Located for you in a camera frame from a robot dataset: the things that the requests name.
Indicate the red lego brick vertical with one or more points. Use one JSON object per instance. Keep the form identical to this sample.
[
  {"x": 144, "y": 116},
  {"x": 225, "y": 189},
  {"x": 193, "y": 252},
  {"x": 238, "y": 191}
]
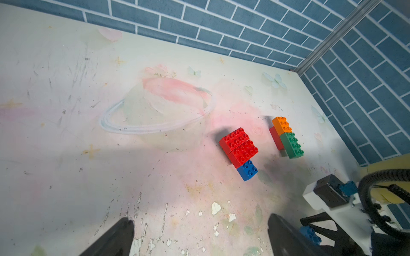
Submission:
[{"x": 242, "y": 154}]

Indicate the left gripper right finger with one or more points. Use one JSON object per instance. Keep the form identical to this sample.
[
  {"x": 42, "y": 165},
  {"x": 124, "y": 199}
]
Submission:
[{"x": 287, "y": 241}]

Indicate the long blue lego brick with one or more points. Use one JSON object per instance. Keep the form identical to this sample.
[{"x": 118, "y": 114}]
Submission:
[{"x": 310, "y": 234}]

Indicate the long green lego brick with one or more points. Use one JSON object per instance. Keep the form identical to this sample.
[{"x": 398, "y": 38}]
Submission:
[{"x": 292, "y": 146}]

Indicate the orange lego brick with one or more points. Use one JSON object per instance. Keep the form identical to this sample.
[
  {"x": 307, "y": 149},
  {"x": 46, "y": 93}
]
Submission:
[{"x": 281, "y": 125}]

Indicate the small blue lego brick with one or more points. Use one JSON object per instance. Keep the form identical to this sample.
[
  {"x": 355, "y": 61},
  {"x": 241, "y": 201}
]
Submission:
[{"x": 247, "y": 170}]

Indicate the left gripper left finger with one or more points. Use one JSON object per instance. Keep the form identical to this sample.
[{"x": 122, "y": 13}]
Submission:
[{"x": 117, "y": 241}]

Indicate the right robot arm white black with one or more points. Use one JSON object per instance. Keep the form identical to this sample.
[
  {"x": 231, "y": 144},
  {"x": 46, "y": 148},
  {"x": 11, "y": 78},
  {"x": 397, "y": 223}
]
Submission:
[{"x": 390, "y": 236}]

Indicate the red lego brick horizontal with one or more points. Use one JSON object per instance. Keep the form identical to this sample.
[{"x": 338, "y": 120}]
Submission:
[{"x": 233, "y": 140}]

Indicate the red lego brick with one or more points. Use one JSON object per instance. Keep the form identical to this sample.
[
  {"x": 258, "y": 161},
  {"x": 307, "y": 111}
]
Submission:
[{"x": 276, "y": 138}]

